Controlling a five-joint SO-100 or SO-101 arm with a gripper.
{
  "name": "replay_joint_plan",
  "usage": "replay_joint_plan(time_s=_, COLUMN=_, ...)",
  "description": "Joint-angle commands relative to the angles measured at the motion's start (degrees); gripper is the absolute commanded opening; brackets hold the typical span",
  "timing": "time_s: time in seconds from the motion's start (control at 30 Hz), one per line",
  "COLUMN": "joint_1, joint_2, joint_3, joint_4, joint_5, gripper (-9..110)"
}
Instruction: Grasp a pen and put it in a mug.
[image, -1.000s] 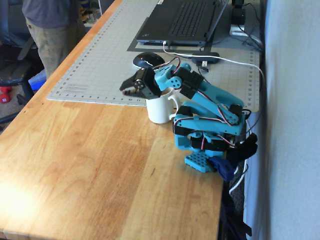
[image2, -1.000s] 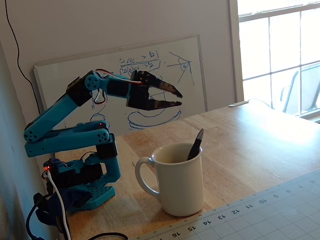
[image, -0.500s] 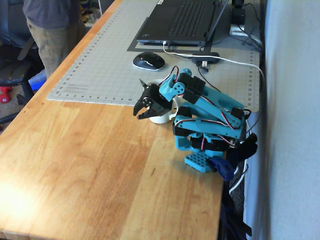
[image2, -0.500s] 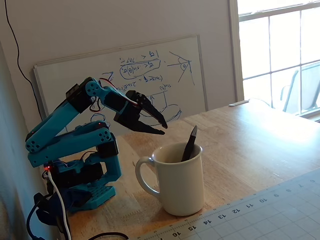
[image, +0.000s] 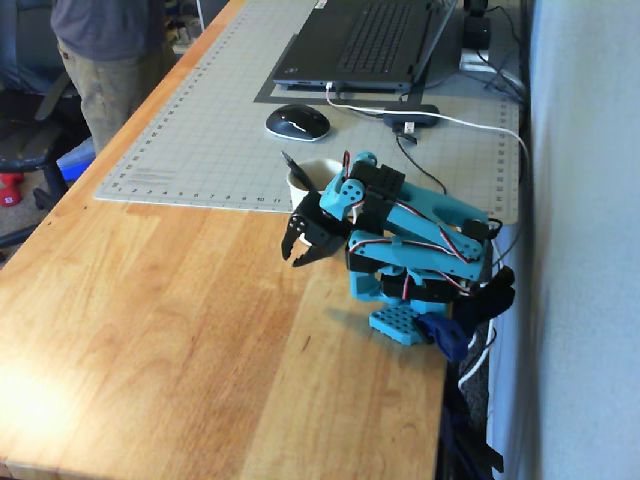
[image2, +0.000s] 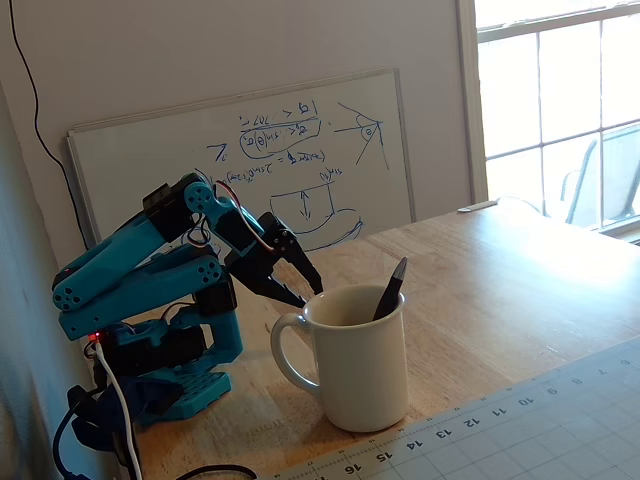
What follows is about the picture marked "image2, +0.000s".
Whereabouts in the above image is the cream ceramic mug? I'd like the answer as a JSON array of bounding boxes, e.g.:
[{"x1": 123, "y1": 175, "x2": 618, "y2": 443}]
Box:
[{"x1": 269, "y1": 284, "x2": 410, "y2": 434}]

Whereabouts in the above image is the patio chair outside window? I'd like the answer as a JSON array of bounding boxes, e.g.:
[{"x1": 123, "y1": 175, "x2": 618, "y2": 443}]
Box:
[{"x1": 559, "y1": 122, "x2": 640, "y2": 234}]

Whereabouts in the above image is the thick black cable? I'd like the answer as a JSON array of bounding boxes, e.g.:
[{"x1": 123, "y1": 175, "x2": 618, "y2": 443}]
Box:
[{"x1": 52, "y1": 383, "x2": 257, "y2": 480}]

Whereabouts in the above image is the black pen with silver end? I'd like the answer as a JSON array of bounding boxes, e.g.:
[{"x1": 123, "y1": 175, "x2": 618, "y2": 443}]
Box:
[{"x1": 372, "y1": 256, "x2": 409, "y2": 322}]

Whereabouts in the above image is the teal robot arm with base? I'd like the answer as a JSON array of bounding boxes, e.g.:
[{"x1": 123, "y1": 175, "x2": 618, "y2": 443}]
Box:
[{"x1": 51, "y1": 172, "x2": 246, "y2": 427}]

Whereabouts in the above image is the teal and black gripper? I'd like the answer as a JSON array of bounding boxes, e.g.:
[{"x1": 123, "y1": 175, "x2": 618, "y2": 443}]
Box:
[{"x1": 212, "y1": 194, "x2": 324, "y2": 309}]

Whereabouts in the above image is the white framed window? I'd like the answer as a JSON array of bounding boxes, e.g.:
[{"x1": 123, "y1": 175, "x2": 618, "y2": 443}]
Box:
[{"x1": 455, "y1": 0, "x2": 640, "y2": 246}]

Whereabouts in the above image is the whiteboard with blue writing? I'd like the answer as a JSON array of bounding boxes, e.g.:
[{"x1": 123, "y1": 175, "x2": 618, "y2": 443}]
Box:
[{"x1": 66, "y1": 68, "x2": 416, "y2": 256}]

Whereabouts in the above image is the thin black wall cable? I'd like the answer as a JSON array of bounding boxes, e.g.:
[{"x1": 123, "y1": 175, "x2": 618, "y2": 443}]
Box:
[{"x1": 9, "y1": 0, "x2": 91, "y2": 249}]

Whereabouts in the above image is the grey gridded cutting mat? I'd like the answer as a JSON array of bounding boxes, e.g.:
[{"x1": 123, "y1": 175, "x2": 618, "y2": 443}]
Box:
[{"x1": 269, "y1": 337, "x2": 640, "y2": 480}]

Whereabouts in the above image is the dark blue table clamp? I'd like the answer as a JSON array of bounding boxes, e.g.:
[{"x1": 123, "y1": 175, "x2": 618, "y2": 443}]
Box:
[{"x1": 70, "y1": 375, "x2": 182, "y2": 451}]

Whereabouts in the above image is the white cable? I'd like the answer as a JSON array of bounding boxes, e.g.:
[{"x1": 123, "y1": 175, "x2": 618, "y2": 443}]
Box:
[{"x1": 93, "y1": 342, "x2": 144, "y2": 480}]

